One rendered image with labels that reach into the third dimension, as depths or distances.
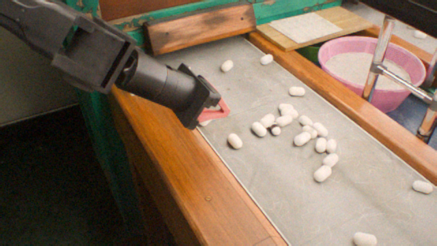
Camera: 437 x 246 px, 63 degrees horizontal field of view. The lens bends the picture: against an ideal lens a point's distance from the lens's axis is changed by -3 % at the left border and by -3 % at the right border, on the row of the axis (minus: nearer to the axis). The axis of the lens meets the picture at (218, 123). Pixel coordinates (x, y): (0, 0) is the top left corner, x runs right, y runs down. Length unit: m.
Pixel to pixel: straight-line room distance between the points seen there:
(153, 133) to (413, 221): 0.48
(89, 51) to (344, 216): 0.46
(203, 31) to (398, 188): 0.57
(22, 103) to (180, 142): 1.36
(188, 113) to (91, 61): 0.16
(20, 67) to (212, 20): 1.13
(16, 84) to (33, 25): 1.46
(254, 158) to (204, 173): 0.11
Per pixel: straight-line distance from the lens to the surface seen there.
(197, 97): 0.53
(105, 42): 0.45
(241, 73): 0.93
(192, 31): 0.94
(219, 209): 0.59
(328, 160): 0.69
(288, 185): 0.66
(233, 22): 0.99
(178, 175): 0.63
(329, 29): 1.11
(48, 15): 0.45
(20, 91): 1.93
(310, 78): 0.89
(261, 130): 0.73
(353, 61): 1.07
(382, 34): 0.79
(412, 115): 1.02
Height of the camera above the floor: 1.23
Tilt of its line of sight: 40 degrees down
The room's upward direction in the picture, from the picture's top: straight up
